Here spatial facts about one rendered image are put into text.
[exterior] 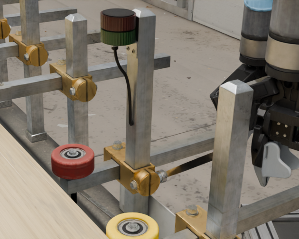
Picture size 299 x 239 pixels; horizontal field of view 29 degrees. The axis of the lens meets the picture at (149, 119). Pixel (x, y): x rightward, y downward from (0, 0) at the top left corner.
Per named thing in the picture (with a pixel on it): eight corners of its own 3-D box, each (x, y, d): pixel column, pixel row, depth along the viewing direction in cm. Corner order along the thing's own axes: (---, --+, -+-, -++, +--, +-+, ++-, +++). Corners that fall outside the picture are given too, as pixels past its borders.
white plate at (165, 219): (121, 207, 127) (122, 168, 123) (192, 274, 108) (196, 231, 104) (119, 207, 127) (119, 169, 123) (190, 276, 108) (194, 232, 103)
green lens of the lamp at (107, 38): (124, 33, 102) (124, 21, 101) (142, 42, 97) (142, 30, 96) (94, 38, 98) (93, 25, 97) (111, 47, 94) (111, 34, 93)
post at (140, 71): (137, 230, 121) (144, 5, 100) (146, 239, 118) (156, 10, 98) (123, 235, 119) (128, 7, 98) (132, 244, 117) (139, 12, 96)
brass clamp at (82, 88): (71, 79, 136) (70, 59, 134) (99, 99, 126) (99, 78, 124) (47, 84, 133) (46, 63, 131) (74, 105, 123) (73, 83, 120)
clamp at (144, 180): (124, 162, 121) (124, 141, 119) (160, 192, 111) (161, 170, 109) (100, 169, 118) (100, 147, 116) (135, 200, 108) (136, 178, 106)
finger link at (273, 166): (283, 204, 89) (292, 151, 85) (248, 190, 92) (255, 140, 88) (291, 195, 92) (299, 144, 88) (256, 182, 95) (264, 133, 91)
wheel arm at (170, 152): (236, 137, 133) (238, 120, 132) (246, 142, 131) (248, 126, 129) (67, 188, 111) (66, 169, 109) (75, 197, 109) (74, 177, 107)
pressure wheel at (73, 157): (82, 187, 116) (81, 137, 111) (102, 206, 110) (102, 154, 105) (46, 198, 112) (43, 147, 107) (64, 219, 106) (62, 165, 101)
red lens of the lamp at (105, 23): (124, 19, 100) (124, 6, 99) (142, 28, 96) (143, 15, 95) (93, 23, 97) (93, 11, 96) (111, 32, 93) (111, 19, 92)
